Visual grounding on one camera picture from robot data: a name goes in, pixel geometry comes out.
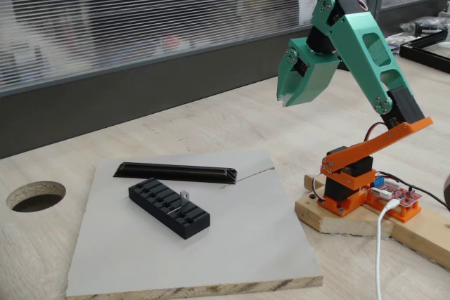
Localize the wooden block with screws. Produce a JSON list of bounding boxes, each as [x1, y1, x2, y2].
[[294, 173, 395, 238]]

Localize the wooden base plank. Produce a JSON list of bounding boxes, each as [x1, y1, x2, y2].
[[385, 203, 450, 270]]

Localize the clear plastic bags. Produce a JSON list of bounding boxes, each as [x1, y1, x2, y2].
[[399, 15, 450, 39]]

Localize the black rectangular frame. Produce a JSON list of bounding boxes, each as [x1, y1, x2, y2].
[[398, 30, 450, 74]]

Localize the window blinds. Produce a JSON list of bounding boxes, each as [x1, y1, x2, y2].
[[0, 0, 304, 87]]

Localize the white USB cable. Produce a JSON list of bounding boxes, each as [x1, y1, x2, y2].
[[373, 198, 399, 300]]

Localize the base servo wire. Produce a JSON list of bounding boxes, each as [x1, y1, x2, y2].
[[311, 172, 328, 207]]

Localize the black slotted rectangular block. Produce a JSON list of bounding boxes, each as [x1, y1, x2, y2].
[[127, 177, 212, 241]]

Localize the long black profile rail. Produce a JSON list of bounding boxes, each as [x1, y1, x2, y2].
[[112, 161, 239, 185]]

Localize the red controller board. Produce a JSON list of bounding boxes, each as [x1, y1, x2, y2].
[[366, 172, 422, 209]]

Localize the grey work board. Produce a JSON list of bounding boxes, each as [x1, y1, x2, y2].
[[65, 149, 324, 298]]

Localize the black power cable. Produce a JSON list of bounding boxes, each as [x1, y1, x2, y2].
[[376, 171, 450, 210]]

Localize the small metal bracket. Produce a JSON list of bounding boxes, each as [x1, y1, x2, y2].
[[167, 190, 191, 216]]

